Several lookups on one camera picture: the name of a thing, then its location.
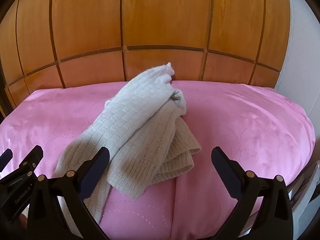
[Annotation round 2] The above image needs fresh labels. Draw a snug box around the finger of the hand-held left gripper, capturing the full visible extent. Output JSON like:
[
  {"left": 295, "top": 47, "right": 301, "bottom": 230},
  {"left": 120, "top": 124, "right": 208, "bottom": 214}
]
[
  {"left": 0, "top": 145, "right": 44, "bottom": 180},
  {"left": 0, "top": 149, "right": 13, "bottom": 173}
]

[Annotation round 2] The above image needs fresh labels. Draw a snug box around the wooden panelled headboard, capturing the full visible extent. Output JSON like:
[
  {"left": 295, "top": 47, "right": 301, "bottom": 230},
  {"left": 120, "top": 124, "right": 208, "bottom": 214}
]
[{"left": 0, "top": 0, "right": 292, "bottom": 118}]

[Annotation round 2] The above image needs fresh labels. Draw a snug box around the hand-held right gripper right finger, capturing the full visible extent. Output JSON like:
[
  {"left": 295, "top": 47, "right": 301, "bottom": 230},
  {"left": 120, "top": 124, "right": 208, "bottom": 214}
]
[{"left": 211, "top": 147, "right": 293, "bottom": 240}]

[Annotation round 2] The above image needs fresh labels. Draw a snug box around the dark bed frame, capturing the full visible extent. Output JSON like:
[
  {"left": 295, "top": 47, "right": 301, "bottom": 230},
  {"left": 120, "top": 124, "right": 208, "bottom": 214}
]
[{"left": 287, "top": 161, "right": 320, "bottom": 207}]

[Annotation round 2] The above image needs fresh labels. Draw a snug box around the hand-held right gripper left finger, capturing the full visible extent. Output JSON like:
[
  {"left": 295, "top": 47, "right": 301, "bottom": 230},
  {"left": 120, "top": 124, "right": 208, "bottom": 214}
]
[{"left": 26, "top": 146, "right": 110, "bottom": 240}]

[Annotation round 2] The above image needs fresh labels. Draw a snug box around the pink bed sheet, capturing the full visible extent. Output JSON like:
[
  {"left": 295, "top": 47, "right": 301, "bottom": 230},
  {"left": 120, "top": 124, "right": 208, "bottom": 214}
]
[{"left": 0, "top": 80, "right": 316, "bottom": 240}]

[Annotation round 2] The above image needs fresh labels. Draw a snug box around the white knit sweater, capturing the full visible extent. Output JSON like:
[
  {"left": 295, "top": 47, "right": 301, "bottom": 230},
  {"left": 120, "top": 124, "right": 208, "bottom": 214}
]
[{"left": 53, "top": 62, "right": 202, "bottom": 233}]

